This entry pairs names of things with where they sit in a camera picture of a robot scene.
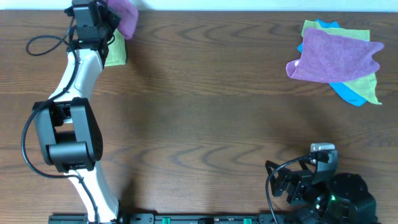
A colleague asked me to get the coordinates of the purple cloth in pile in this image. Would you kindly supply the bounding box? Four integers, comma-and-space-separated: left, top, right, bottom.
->
285, 28, 384, 83

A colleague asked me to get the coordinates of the purple microfiber cloth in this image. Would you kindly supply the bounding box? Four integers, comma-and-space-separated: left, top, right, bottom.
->
105, 0, 139, 40

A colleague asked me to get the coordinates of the folded green cloth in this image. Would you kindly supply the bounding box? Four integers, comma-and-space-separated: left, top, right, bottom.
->
104, 29, 127, 67

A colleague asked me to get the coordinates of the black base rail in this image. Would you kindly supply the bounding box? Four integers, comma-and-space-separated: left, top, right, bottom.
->
47, 213, 295, 224

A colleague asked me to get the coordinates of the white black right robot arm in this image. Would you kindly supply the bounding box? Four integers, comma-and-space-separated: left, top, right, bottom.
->
265, 158, 378, 224

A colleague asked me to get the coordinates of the green cloth in pile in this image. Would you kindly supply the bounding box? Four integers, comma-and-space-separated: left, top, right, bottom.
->
302, 19, 381, 107

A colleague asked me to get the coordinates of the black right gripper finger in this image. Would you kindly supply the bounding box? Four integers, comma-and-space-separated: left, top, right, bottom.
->
265, 160, 299, 179
269, 173, 289, 197

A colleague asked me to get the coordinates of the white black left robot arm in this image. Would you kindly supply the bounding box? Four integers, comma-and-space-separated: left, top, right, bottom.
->
21, 1, 120, 223

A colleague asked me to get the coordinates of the blue cloth in pile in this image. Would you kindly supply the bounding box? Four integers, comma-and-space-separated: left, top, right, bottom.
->
286, 19, 375, 106

